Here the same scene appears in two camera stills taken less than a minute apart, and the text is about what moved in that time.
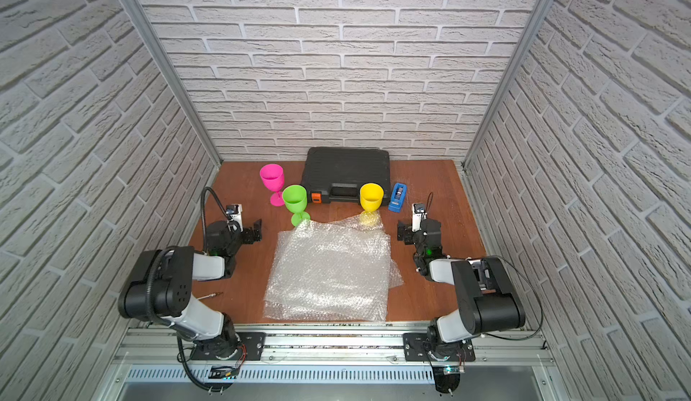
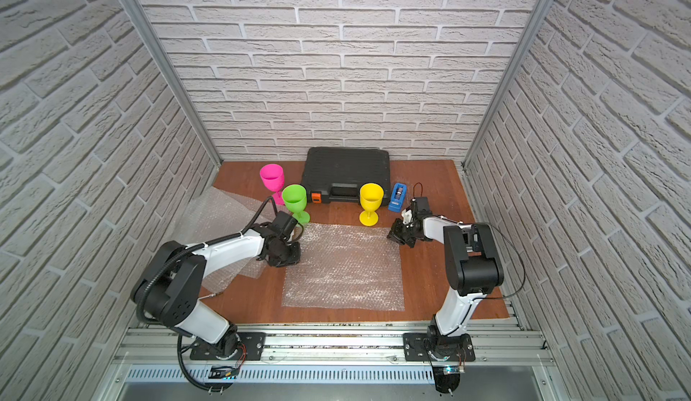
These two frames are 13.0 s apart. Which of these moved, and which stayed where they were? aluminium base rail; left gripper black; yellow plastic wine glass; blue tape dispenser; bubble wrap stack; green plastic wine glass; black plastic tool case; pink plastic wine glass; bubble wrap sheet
Moved: bubble wrap sheet; bubble wrap stack; left gripper black
Stayed: blue tape dispenser; green plastic wine glass; yellow plastic wine glass; aluminium base rail; black plastic tool case; pink plastic wine glass
